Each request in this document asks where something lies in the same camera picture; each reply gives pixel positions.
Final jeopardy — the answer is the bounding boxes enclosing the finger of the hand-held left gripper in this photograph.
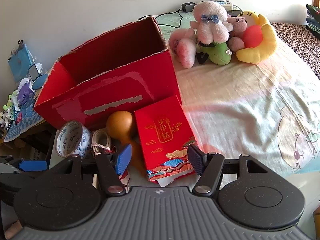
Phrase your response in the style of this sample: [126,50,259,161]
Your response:
[19,160,48,172]

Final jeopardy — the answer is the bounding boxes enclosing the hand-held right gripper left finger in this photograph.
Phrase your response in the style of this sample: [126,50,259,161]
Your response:
[59,144,132,197]

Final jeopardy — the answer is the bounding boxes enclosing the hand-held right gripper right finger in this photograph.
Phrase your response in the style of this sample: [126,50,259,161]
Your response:
[187,144,268,196]

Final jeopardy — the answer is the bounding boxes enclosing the white strap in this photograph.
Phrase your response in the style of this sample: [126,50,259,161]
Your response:
[91,129,113,158]

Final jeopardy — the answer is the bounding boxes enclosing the brown gourd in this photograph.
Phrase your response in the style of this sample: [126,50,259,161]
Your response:
[106,111,148,178]

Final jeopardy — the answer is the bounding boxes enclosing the red gift box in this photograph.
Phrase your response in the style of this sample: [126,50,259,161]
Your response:
[134,95,197,187]

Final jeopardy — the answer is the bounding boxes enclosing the clear printed tape roll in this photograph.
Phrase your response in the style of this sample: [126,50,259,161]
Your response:
[55,121,92,159]

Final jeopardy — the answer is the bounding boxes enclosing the red cardboard box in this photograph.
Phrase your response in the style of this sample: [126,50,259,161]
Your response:
[33,16,180,132]

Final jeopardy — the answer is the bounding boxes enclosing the brown cardboard carton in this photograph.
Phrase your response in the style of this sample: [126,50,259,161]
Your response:
[0,140,50,160]

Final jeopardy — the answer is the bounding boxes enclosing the blue checkered floral cloth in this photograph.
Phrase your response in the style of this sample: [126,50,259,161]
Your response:
[4,97,47,142]

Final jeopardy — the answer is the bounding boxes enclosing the green frog toy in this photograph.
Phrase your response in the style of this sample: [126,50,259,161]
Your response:
[2,94,18,113]

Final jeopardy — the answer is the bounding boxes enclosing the purple toy figure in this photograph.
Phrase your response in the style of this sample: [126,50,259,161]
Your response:
[17,85,33,104]

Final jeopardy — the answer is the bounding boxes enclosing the pale green bear print quilt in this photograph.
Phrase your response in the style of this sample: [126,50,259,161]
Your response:
[155,12,320,180]

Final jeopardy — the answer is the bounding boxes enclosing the blue glasses case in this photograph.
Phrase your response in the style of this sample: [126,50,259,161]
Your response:
[32,76,46,90]

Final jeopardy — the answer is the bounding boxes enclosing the small black standing mirror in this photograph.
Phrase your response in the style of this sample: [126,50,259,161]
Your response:
[28,64,40,82]

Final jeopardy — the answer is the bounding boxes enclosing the green plush toy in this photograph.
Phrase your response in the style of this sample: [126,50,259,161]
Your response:
[196,42,232,65]

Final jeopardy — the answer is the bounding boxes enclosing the pink fluffy plush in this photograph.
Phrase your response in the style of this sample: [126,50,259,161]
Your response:
[169,29,197,69]

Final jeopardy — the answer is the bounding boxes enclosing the small mauve plush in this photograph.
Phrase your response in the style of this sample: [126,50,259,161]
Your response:
[226,16,248,53]

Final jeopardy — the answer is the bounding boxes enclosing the red-orange plush ball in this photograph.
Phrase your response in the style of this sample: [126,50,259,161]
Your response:
[242,25,264,49]

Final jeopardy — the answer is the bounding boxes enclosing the pink plush dog blue bow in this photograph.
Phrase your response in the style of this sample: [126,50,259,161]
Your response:
[190,0,232,44]

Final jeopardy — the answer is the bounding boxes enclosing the yellow crescent moon plush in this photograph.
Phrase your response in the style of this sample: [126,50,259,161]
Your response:
[236,14,278,64]

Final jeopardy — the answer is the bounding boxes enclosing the yellow tiger plush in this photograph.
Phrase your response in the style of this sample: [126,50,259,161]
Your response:
[236,10,259,27]

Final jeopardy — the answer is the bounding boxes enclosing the black charger adapter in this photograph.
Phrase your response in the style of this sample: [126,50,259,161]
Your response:
[181,2,197,12]

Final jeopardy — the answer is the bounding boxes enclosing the dark floral blanket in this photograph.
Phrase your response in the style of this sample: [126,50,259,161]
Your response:
[271,22,320,80]

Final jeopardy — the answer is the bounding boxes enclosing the white power strip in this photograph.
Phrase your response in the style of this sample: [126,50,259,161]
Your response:
[210,0,235,12]

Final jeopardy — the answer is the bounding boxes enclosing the folded dark clothes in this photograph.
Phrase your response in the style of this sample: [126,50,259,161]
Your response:
[306,4,320,35]

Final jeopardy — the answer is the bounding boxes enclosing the black charger cable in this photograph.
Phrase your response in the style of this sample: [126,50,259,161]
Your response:
[137,9,185,28]

